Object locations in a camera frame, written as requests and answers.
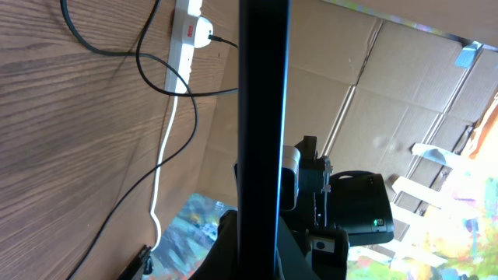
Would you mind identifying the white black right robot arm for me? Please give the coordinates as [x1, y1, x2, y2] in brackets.
[275, 136, 395, 279]

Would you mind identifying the black Galaxy smartphone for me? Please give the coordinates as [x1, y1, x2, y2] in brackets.
[237, 0, 291, 279]

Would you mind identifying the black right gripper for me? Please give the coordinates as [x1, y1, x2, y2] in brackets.
[233, 135, 334, 234]

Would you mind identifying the white power strip cord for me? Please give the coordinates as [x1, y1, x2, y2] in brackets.
[149, 93, 180, 253]

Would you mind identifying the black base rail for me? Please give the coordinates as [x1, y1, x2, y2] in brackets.
[117, 245, 154, 280]

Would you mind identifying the black USB charging cable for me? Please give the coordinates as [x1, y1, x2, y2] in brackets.
[59, 0, 240, 280]

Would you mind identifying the white charger plug adapter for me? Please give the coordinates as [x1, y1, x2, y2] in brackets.
[182, 14, 213, 48]

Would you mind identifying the white power strip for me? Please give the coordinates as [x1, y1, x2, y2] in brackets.
[165, 0, 202, 93]

